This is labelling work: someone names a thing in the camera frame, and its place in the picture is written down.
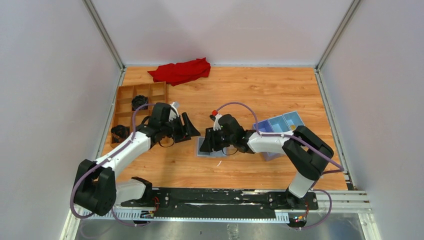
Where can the black round part lower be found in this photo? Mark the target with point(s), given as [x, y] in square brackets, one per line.
[119, 133]

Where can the blue plastic box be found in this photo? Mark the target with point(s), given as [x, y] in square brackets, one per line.
[278, 124]

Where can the brown compartment tray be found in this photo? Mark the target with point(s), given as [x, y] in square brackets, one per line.
[128, 98]

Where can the black round part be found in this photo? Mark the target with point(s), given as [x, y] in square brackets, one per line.
[138, 101]
[119, 133]

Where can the black round part upper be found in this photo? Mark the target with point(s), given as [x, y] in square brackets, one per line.
[138, 101]

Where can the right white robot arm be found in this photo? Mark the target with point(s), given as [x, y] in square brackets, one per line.
[309, 154]

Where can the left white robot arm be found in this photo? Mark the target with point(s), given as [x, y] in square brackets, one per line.
[95, 188]

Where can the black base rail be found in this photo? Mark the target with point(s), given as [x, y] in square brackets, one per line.
[223, 203]

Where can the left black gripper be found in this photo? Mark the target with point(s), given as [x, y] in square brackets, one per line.
[190, 130]

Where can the aluminium frame rail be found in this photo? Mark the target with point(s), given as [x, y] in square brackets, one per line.
[331, 202]

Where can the red cloth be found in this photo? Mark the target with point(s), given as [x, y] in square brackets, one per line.
[181, 72]

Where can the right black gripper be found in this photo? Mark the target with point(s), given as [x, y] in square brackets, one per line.
[210, 141]

